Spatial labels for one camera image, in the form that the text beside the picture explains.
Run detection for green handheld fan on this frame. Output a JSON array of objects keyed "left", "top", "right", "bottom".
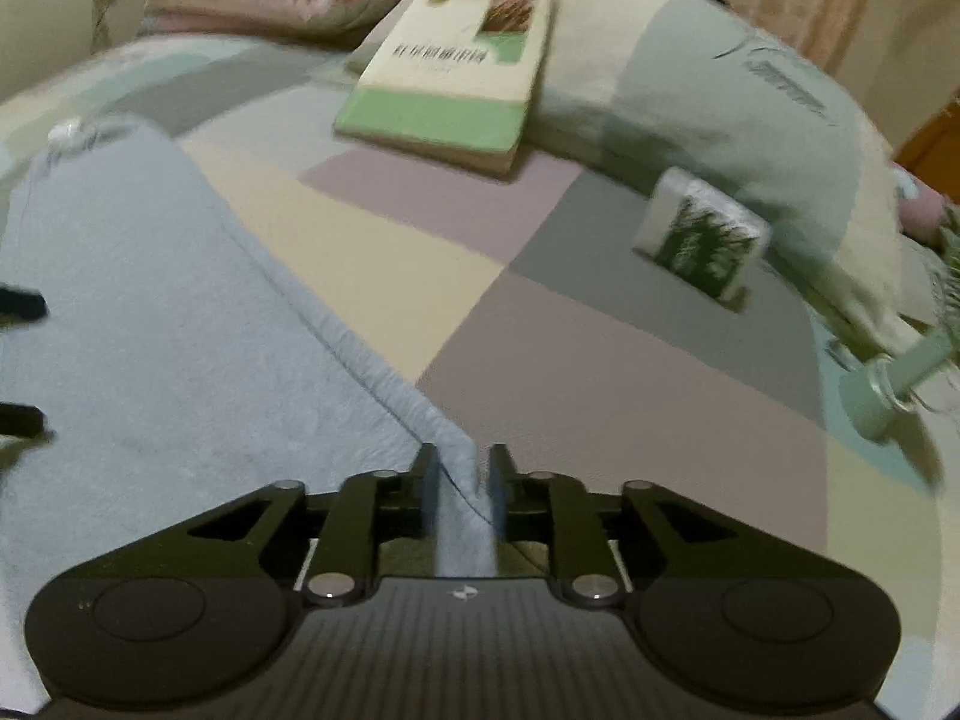
[{"left": 836, "top": 202, "right": 960, "bottom": 440}]

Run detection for grey sweatpants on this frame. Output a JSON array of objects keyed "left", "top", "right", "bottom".
[{"left": 0, "top": 116, "right": 502, "bottom": 698}]

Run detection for bed with patchwork sheet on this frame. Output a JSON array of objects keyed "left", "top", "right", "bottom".
[{"left": 0, "top": 34, "right": 960, "bottom": 720}]

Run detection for small printed box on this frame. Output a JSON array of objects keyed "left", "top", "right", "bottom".
[{"left": 632, "top": 167, "right": 772, "bottom": 308}]

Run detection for green and white book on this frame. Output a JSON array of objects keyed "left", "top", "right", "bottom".
[{"left": 334, "top": 0, "right": 562, "bottom": 179}]

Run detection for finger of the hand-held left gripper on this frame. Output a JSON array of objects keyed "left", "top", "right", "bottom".
[
  {"left": 0, "top": 283, "right": 50, "bottom": 325},
  {"left": 0, "top": 403, "right": 47, "bottom": 442}
]

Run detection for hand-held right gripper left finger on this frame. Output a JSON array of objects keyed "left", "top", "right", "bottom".
[{"left": 71, "top": 442, "right": 440, "bottom": 610}]

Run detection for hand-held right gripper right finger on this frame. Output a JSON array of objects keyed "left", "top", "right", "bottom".
[{"left": 487, "top": 442, "right": 860, "bottom": 610}]

